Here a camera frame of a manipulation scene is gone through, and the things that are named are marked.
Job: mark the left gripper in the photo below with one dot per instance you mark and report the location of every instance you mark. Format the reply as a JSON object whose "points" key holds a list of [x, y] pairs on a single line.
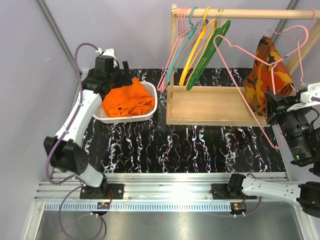
{"points": [[123, 79]]}

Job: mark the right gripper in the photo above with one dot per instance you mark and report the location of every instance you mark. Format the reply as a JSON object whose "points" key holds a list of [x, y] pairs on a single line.
{"points": [[281, 102]]}

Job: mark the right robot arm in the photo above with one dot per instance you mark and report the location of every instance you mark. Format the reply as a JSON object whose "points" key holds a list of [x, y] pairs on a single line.
{"points": [[303, 140]]}

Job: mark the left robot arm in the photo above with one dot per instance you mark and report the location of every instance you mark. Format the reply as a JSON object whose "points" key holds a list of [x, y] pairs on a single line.
{"points": [[64, 150]]}

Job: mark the camouflage orange trousers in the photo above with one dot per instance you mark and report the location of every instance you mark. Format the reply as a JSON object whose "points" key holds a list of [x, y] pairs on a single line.
{"points": [[263, 78]]}

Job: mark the teal plastic hanger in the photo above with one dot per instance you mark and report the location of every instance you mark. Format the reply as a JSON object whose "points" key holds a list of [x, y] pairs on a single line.
{"points": [[182, 51]]}

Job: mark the green plastic hanger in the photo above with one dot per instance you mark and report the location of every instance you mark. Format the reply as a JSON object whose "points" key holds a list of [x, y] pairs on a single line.
{"points": [[207, 54]]}

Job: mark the yellow plastic hanger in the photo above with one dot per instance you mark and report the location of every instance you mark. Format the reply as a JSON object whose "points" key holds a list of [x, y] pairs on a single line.
{"points": [[198, 40]]}

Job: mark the white perforated plastic basket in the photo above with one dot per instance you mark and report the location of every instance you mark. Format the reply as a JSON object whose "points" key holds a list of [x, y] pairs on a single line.
{"points": [[101, 116]]}

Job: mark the wooden clothes rack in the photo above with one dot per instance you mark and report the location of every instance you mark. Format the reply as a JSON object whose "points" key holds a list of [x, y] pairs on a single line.
{"points": [[219, 105]]}

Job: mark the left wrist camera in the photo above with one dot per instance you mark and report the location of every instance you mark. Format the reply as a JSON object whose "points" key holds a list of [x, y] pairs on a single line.
{"points": [[108, 52]]}

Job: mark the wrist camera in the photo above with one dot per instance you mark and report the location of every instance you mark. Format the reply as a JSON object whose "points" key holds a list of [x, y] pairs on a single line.
{"points": [[307, 96], [108, 52]]}

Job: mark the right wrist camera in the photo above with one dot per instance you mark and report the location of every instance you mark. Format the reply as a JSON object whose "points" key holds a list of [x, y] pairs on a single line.
{"points": [[307, 96]]}

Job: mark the pink wire hangers bunch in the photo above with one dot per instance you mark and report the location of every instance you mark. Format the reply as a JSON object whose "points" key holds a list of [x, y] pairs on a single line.
{"points": [[179, 32]]}

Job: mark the aluminium corner frame post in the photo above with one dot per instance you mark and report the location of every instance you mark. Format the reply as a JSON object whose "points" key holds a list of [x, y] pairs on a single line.
{"points": [[44, 9]]}

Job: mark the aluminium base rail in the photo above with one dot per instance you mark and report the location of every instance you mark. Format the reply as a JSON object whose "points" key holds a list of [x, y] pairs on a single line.
{"points": [[170, 192]]}

